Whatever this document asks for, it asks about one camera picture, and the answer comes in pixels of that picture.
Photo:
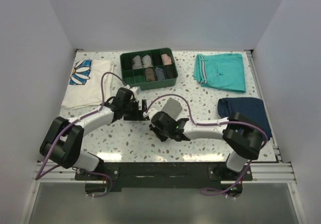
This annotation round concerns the black rolled underwear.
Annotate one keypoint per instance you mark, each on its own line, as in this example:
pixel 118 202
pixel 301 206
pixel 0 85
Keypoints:
pixel 170 71

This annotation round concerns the grey striped rolled sock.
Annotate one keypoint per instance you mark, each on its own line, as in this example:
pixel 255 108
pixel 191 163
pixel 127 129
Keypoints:
pixel 136 62

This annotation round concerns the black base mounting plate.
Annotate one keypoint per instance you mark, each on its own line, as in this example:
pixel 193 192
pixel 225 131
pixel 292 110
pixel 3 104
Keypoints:
pixel 116 176

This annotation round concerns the teal folded shorts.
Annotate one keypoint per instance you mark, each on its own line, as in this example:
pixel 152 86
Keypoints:
pixel 221 71

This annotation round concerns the green compartment organizer tray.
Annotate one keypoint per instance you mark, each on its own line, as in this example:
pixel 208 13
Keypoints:
pixel 136 77

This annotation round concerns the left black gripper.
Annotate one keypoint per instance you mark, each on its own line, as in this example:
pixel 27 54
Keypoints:
pixel 138 115

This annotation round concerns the navy folded garment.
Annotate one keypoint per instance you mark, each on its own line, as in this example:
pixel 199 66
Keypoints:
pixel 252 108

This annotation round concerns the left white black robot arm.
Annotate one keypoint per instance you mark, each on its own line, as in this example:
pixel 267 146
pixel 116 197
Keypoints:
pixel 63 141

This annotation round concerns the brown rolled underwear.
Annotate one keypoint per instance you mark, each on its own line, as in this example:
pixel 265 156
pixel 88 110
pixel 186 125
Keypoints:
pixel 149 75

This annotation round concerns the aluminium frame rail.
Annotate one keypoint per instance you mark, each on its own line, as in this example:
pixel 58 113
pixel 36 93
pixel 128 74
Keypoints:
pixel 273 173

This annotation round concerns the white grey rolled sock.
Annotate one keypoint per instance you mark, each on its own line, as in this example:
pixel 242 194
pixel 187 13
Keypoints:
pixel 147 61

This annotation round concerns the pink rolled underwear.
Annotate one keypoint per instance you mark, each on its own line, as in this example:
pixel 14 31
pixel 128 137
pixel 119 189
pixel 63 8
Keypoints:
pixel 166 59

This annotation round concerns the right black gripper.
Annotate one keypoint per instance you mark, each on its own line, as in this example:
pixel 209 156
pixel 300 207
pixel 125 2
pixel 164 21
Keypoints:
pixel 162 139

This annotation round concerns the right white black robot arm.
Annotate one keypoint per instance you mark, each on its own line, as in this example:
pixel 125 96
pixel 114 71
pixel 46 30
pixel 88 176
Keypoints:
pixel 244 137

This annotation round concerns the white daisy print shirt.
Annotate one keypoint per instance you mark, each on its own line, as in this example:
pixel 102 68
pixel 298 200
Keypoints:
pixel 85 87

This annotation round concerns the grey cream underwear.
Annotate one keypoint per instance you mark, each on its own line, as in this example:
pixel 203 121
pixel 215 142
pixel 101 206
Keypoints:
pixel 173 108

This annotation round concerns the navy striped rolled sock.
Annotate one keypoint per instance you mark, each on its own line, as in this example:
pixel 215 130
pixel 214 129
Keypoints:
pixel 160 74

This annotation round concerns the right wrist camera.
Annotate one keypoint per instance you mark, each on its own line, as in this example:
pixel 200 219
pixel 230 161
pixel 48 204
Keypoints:
pixel 159 119

